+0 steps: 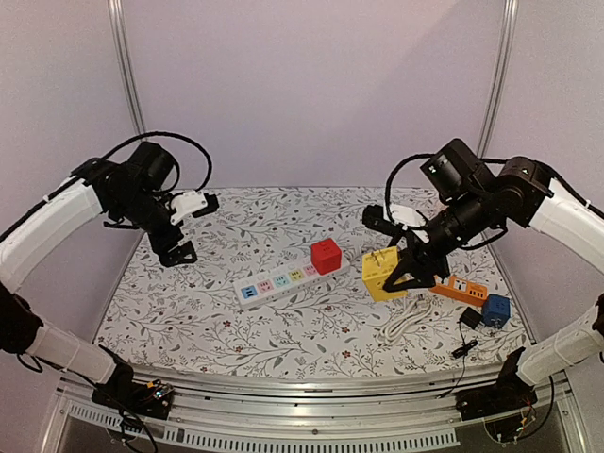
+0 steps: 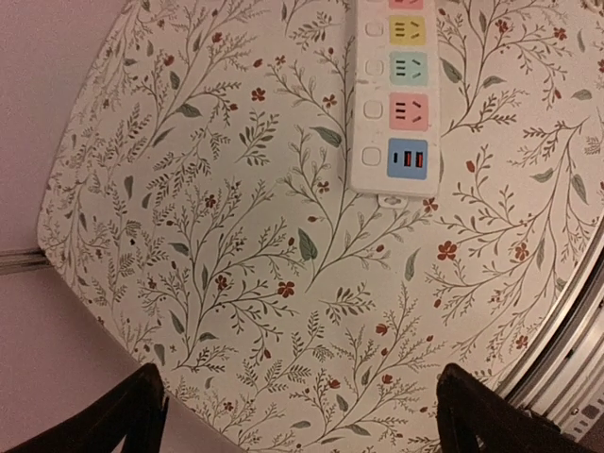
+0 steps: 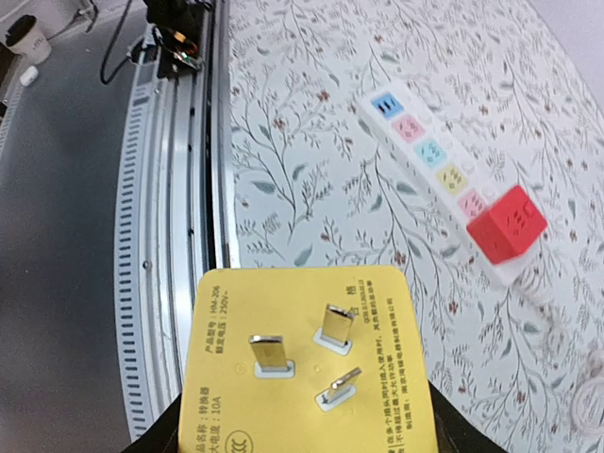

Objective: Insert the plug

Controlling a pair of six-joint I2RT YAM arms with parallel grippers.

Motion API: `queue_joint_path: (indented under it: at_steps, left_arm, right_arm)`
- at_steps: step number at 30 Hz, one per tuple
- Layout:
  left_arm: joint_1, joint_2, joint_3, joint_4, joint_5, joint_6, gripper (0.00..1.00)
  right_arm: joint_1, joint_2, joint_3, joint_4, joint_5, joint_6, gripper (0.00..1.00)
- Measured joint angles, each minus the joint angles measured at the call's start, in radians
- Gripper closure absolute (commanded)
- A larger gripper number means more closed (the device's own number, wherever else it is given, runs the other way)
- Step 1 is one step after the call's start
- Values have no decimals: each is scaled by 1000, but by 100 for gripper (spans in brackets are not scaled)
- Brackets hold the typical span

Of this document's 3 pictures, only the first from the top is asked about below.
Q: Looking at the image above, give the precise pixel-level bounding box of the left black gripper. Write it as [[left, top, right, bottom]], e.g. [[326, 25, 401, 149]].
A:
[[114, 187, 198, 267]]

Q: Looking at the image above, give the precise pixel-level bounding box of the yellow cube socket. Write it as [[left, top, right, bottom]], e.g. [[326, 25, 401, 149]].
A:
[[361, 246, 408, 302]]

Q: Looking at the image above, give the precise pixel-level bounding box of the white multicolour power strip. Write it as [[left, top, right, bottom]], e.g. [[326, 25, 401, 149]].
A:
[[233, 257, 350, 310]]

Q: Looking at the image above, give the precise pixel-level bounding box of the red cube socket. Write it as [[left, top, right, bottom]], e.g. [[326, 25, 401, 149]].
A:
[[310, 239, 342, 276]]

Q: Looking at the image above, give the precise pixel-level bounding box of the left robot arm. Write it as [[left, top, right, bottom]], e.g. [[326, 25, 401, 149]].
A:
[[1, 142, 215, 410]]

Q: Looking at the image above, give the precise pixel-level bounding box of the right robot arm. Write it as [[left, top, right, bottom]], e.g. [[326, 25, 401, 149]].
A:
[[383, 139, 603, 411]]

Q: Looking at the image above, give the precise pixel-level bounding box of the orange USB power strip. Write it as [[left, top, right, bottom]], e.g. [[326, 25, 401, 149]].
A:
[[429, 276, 488, 307]]

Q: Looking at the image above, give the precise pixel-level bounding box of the black power adapter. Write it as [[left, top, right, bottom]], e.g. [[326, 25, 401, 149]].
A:
[[459, 307, 482, 330]]

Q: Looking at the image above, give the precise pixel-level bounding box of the blue cube socket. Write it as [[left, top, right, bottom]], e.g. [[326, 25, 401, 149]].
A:
[[481, 294, 511, 329]]

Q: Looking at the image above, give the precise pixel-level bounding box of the floral table cloth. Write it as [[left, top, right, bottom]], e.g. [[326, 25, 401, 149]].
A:
[[95, 187, 529, 380]]

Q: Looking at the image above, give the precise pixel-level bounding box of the white coiled cable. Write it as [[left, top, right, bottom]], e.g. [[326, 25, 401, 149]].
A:
[[379, 291, 438, 344]]

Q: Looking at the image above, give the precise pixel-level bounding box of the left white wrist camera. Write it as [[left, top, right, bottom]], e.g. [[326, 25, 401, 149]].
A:
[[169, 190, 219, 225]]

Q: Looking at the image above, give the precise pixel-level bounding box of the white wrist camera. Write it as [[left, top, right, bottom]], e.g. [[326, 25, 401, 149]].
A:
[[361, 204, 426, 236], [169, 190, 219, 225]]

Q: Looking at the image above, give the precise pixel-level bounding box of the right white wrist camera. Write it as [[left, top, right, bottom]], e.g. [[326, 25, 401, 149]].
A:
[[361, 204, 426, 236]]

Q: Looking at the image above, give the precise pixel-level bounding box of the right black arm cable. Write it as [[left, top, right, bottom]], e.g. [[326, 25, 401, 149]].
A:
[[384, 153, 604, 251]]

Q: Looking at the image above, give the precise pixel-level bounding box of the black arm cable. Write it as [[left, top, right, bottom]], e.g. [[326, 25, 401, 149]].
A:
[[384, 153, 604, 251], [101, 131, 213, 194]]

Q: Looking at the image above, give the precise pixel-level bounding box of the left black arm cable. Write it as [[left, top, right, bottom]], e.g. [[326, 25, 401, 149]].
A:
[[101, 131, 213, 194]]

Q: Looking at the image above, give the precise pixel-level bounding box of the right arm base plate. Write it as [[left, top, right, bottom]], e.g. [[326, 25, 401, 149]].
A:
[[455, 383, 538, 421]]

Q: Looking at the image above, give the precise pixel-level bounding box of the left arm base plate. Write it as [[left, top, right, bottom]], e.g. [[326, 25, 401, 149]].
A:
[[92, 379, 175, 420]]

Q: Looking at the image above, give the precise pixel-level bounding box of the left aluminium frame post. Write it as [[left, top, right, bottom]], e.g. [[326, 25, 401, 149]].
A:
[[107, 0, 146, 134]]

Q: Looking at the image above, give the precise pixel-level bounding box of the aluminium frame post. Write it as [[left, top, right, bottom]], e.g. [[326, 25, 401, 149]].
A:
[[478, 0, 519, 158], [107, 0, 146, 134]]

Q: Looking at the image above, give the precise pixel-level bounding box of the right aluminium frame post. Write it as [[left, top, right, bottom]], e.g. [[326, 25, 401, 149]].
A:
[[478, 0, 519, 158]]

